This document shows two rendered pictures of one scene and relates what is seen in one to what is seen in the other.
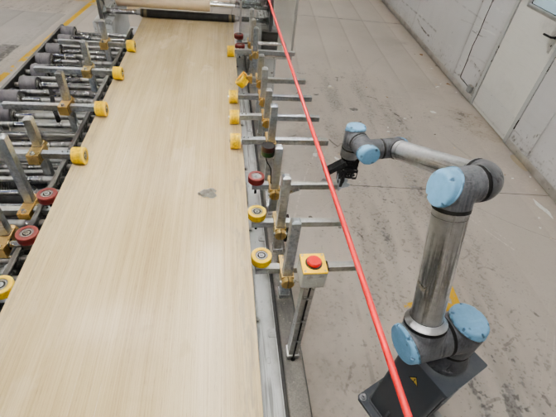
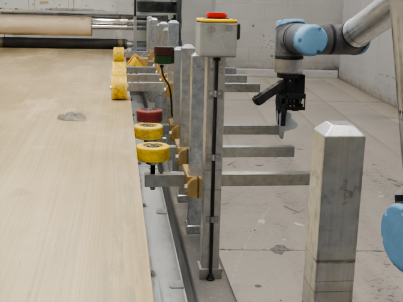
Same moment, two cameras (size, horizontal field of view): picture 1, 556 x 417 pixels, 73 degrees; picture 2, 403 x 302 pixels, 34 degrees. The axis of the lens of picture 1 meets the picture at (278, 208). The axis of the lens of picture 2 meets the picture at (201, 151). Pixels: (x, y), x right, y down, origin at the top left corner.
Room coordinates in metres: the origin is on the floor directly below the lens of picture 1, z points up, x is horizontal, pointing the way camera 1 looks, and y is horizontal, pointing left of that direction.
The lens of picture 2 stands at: (-0.60, -0.18, 1.27)
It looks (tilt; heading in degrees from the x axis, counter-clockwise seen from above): 13 degrees down; 4
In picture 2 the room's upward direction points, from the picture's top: 2 degrees clockwise
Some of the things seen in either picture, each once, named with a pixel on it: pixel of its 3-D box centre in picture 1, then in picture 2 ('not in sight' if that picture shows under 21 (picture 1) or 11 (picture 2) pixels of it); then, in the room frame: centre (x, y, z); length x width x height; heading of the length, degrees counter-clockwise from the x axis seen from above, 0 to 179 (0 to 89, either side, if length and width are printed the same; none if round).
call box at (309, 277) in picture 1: (311, 271); (216, 38); (0.69, -0.12, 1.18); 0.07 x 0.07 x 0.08; 11
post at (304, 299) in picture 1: (299, 320); (211, 169); (0.68, -0.12, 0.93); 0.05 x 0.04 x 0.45; 11
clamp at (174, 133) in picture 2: (273, 187); (176, 130); (1.45, 0.04, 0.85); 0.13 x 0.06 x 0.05; 11
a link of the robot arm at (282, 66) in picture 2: (349, 151); (288, 66); (1.54, -0.31, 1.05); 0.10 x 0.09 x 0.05; 11
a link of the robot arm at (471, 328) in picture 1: (460, 330); not in sight; (0.81, -0.74, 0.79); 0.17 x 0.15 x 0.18; 110
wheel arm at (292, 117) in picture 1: (276, 117); (183, 77); (1.97, 0.07, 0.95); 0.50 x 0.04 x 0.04; 101
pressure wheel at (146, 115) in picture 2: (256, 184); (149, 126); (1.45, 0.12, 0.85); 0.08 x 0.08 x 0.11
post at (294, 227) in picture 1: (288, 264); (197, 153); (0.94, -0.07, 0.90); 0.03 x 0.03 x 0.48; 11
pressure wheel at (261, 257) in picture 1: (261, 263); (152, 166); (0.96, 0.04, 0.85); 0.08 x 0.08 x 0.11
